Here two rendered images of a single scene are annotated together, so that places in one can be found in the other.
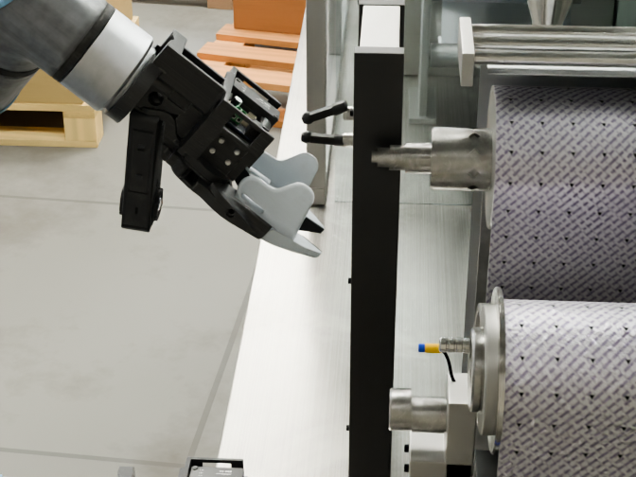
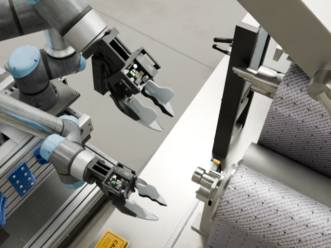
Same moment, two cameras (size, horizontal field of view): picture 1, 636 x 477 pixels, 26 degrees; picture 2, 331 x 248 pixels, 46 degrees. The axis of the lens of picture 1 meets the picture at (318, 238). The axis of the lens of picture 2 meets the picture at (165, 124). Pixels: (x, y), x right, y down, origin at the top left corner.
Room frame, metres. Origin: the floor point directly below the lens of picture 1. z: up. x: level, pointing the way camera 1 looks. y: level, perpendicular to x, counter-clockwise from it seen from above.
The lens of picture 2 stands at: (0.63, -0.21, 2.00)
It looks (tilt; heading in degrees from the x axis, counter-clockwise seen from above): 55 degrees down; 28
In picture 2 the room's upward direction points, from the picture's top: straight up
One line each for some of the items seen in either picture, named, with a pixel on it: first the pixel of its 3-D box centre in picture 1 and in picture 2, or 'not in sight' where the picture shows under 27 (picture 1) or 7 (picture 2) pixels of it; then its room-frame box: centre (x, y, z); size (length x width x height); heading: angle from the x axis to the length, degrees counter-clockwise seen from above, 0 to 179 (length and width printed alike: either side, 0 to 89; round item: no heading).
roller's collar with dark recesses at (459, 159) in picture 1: (460, 159); (268, 82); (1.26, -0.14, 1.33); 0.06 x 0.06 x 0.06; 87
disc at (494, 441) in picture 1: (495, 370); (227, 190); (1.01, -0.16, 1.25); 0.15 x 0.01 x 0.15; 177
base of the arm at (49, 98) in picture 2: not in sight; (36, 89); (1.25, 0.67, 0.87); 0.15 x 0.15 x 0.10
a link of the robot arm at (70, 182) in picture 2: not in sight; (71, 166); (0.98, 0.29, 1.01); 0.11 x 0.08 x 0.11; 40
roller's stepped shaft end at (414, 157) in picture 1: (400, 157); (245, 72); (1.26, -0.08, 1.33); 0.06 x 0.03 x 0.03; 87
